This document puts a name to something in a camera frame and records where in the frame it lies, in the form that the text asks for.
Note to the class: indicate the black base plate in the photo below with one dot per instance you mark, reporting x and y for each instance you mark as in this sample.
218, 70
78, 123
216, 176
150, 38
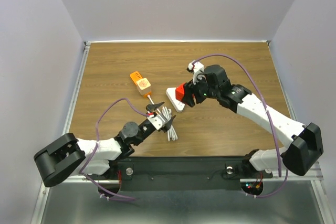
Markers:
181, 173

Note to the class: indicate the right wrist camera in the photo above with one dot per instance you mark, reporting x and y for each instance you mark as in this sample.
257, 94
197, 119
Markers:
197, 69

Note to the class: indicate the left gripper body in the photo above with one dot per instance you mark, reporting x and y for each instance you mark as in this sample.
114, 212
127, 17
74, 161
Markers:
163, 125

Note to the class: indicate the aluminium frame rail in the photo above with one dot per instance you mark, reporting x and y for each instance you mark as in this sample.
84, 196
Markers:
44, 191

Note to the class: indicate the beige cube socket adapter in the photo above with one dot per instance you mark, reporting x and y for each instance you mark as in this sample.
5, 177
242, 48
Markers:
143, 86

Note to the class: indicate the orange power strip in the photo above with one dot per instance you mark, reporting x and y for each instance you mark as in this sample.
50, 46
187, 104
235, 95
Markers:
135, 76

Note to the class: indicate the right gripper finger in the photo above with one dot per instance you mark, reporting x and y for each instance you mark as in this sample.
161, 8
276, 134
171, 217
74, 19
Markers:
188, 98
189, 85

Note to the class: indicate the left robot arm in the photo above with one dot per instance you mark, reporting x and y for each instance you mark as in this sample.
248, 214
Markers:
71, 156

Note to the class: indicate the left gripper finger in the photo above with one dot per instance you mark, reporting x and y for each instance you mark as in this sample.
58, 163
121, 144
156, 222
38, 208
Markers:
168, 124
154, 107

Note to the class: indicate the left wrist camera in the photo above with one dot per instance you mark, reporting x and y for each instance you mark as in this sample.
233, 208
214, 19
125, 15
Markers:
157, 120

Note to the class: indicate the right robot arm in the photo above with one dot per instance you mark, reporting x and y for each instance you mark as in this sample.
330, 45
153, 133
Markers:
302, 144

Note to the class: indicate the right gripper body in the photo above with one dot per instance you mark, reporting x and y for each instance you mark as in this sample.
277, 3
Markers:
202, 91

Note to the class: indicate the white triangular power strip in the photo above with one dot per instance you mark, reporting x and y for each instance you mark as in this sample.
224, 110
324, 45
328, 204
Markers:
178, 105

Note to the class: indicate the red cube socket adapter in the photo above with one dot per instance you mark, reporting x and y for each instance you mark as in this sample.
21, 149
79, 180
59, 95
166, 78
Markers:
179, 92

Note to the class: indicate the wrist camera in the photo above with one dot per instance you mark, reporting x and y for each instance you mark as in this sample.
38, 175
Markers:
157, 120
197, 69

